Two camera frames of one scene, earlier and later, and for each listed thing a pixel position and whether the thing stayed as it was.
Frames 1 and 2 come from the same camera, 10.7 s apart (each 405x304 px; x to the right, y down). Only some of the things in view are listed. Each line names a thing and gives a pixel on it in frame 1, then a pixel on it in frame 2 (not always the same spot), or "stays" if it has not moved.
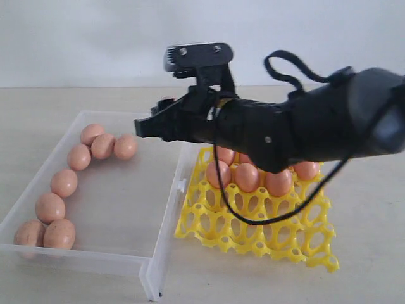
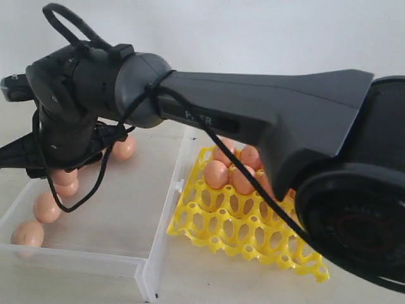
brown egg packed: [225, 154] stays
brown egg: [212, 177] stays
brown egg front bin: [60, 234] -> [64, 178]
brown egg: [125, 146] stays
